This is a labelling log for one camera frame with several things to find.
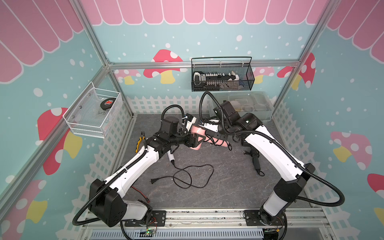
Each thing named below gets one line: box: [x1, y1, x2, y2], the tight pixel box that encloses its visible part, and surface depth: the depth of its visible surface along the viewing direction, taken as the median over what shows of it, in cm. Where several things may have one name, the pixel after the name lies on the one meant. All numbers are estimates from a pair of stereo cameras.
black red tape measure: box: [100, 97, 116, 111], surface depth 80 cm
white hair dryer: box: [167, 149, 175, 162], surface depth 96 cm
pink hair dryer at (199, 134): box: [189, 126, 230, 151], surface depth 72 cm
